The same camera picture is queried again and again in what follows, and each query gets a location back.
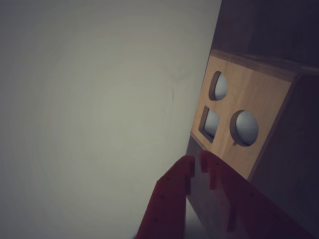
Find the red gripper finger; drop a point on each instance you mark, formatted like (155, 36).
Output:
(169, 199)
(249, 211)

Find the wooden shape sorter box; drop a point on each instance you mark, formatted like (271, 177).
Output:
(244, 99)

